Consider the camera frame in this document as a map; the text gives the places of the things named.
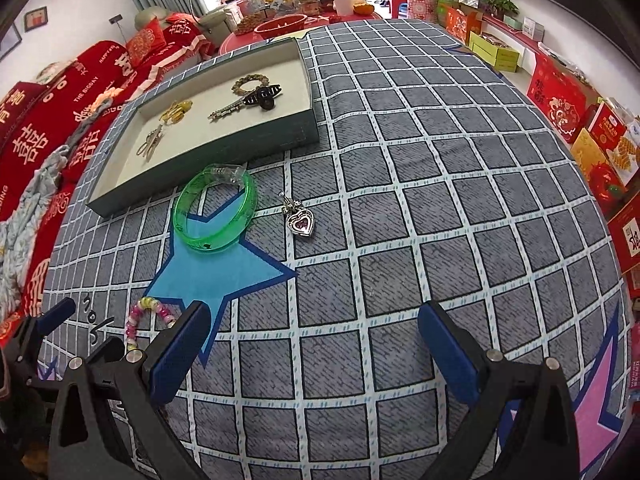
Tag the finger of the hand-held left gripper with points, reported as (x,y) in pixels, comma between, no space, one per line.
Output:
(52,316)
(110,347)

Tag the green translucent bangle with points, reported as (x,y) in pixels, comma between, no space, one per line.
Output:
(185,227)

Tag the light blue crumpled blanket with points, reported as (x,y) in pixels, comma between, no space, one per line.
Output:
(30,200)

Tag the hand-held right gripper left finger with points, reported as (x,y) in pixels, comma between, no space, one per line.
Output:
(175,355)

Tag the grey checked star blanket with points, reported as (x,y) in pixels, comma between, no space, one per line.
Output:
(400,185)

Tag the red round table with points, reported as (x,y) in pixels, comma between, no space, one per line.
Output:
(240,42)

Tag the orange bowl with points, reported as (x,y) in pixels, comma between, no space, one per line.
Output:
(363,9)

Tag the red printed sofa cover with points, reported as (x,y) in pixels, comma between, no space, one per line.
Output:
(60,105)

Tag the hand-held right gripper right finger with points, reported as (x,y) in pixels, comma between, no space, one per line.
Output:
(450,355)

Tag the braided plush cushion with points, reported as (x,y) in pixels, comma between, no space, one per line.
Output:
(100,107)

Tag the red box white characters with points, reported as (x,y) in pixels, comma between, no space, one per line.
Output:
(627,237)

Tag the red pillow white characters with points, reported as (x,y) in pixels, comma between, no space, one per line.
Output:
(20,107)

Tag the black claw hair clip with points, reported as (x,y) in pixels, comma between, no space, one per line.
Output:
(262,97)

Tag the orange snack box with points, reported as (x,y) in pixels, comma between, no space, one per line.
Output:
(605,150)

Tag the red gift box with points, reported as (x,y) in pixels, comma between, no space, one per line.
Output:
(555,100)

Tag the clear snack jar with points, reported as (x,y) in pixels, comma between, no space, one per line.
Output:
(247,12)

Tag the white cup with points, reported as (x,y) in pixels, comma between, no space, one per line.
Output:
(343,5)

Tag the small red framed photo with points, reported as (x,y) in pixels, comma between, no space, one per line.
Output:
(36,18)

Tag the grey-green cardboard box tray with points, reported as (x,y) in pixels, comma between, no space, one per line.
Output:
(200,135)

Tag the green and orange box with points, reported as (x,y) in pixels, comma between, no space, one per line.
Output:
(495,52)

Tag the red embroidered cushion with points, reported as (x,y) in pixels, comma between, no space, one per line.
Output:
(145,42)

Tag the orange gift box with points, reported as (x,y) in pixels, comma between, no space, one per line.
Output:
(457,22)

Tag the red bowl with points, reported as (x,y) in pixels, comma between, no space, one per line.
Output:
(280,26)

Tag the green potted plant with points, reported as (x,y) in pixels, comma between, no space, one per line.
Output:
(500,5)

